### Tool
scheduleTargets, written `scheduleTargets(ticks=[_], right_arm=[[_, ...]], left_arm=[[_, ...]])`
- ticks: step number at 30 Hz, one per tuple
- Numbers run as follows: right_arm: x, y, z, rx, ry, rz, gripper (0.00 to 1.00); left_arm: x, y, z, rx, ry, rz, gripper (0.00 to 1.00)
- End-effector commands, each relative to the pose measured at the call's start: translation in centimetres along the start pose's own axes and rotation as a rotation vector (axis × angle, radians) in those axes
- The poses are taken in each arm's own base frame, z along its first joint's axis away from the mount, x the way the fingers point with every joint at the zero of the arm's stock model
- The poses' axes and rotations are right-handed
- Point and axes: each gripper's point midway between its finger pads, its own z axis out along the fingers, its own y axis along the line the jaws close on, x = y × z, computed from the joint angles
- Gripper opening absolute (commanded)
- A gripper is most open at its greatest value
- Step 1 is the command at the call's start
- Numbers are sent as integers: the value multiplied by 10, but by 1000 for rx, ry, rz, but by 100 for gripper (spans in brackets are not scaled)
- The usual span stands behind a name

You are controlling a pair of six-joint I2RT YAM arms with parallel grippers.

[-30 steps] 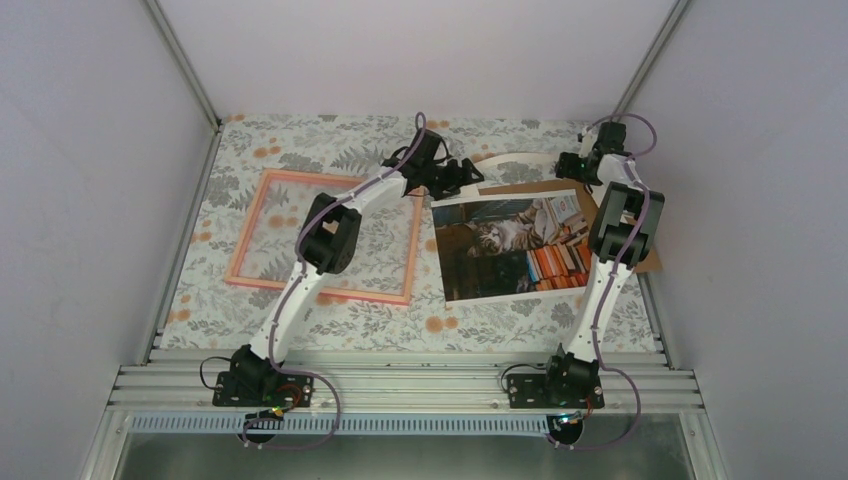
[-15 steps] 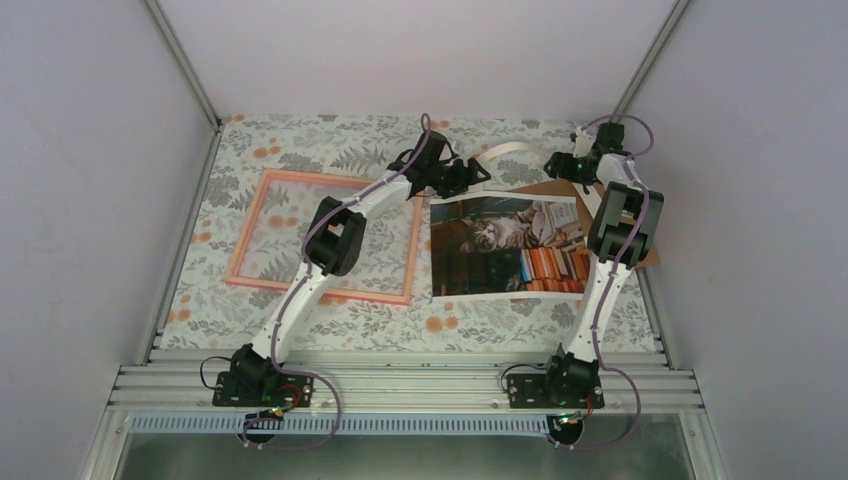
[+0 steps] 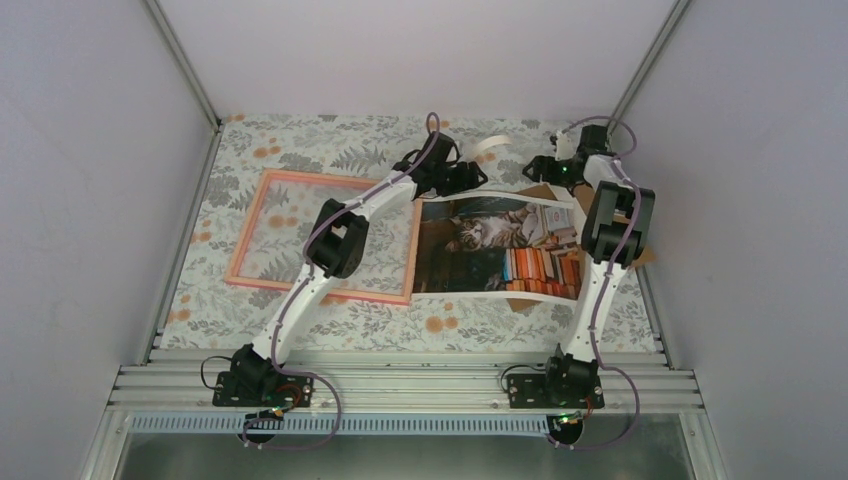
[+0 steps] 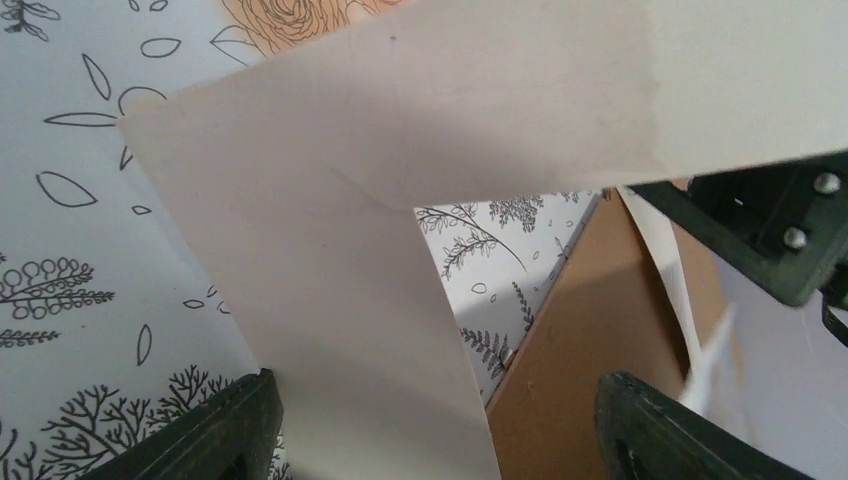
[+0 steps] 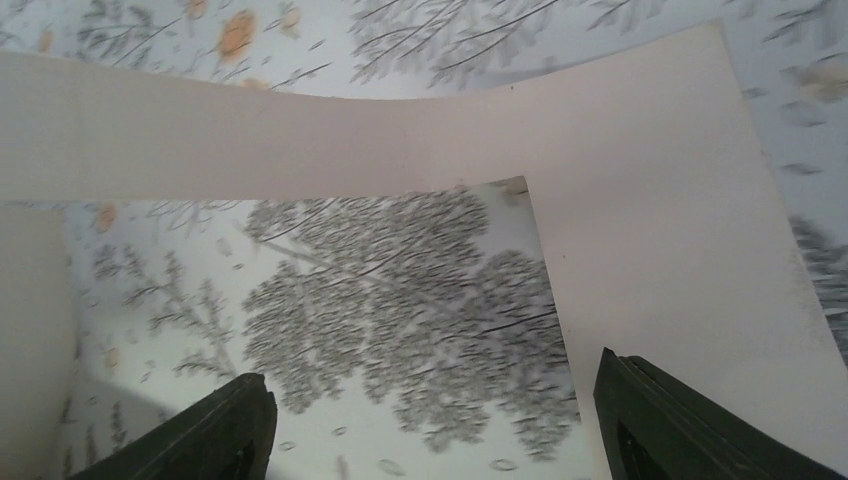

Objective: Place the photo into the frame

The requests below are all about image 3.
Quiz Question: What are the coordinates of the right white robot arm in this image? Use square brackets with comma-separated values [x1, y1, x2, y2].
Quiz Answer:
[522, 115, 655, 407]

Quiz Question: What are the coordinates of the pink wooden picture frame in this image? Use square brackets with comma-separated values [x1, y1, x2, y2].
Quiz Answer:
[225, 169, 422, 305]

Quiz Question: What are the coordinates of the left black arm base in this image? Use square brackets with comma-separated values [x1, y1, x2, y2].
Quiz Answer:
[212, 371, 315, 444]

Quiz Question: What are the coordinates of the aluminium mounting rail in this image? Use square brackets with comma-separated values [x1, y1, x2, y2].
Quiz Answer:
[107, 349, 704, 414]

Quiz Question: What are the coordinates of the cat and books photo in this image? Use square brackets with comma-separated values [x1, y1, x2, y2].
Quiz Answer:
[413, 191, 584, 304]

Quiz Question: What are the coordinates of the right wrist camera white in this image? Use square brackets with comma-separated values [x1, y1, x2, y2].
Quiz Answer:
[550, 132, 577, 161]

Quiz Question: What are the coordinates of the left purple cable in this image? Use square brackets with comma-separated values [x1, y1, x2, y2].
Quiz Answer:
[239, 111, 443, 452]

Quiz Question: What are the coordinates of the floral patterned table mat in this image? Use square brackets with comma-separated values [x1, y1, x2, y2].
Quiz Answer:
[160, 114, 656, 353]

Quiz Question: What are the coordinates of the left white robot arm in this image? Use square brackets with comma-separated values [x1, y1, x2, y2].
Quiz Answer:
[214, 131, 488, 405]

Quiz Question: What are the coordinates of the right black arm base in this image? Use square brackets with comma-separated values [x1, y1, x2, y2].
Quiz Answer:
[501, 371, 606, 447]

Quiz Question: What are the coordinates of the brown cardboard backing board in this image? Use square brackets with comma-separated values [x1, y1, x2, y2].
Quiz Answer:
[507, 183, 657, 313]

